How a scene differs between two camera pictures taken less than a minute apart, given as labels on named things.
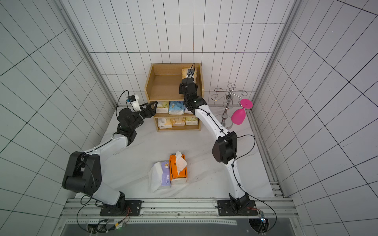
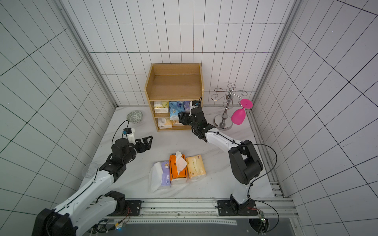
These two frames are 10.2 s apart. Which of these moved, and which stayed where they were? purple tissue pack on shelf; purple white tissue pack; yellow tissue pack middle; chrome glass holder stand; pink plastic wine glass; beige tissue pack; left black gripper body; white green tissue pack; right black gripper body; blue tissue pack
Moved: beige tissue pack; right black gripper body; left black gripper body; blue tissue pack
Stayed: purple tissue pack on shelf; pink plastic wine glass; yellow tissue pack middle; chrome glass holder stand; white green tissue pack; purple white tissue pack
